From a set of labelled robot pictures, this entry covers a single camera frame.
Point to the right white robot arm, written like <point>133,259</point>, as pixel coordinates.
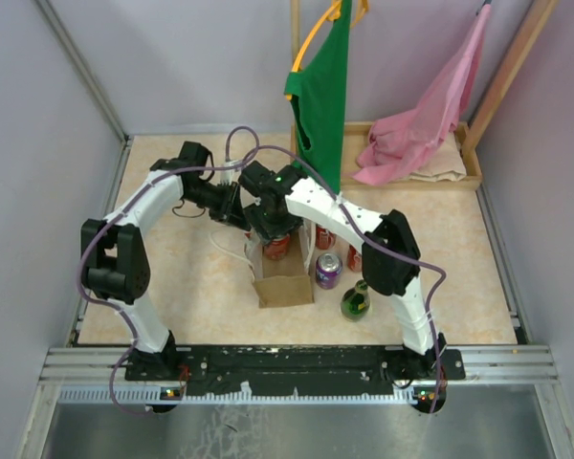
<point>390,256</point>

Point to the yellow clothes hanger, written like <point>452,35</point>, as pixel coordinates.
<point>324,77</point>

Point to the wooden rack frame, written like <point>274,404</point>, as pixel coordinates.
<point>525,38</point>

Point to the aluminium rail frame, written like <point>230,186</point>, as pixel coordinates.
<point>95,374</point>

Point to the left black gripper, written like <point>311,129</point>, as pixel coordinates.
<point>231,209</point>

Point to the green t-shirt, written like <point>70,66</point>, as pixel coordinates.
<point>319,139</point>

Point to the purple soda can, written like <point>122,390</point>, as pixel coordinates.
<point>328,270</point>

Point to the green glass bottle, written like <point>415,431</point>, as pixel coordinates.
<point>355,302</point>

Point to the watermelon print canvas bag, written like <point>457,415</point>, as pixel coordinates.
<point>277,284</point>

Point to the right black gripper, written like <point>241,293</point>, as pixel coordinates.
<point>265,230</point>

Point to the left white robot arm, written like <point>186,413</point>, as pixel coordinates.
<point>114,269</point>

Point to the red cola can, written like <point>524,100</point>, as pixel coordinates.
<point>325,239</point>
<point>354,260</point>
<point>278,248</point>

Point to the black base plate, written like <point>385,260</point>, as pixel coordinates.
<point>328,370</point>

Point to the beige cloth in tray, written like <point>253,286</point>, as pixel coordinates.
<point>445,165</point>

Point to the wooden tray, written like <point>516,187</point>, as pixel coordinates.
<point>355,140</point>

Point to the pink shirt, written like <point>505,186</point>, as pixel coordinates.
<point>400,144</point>

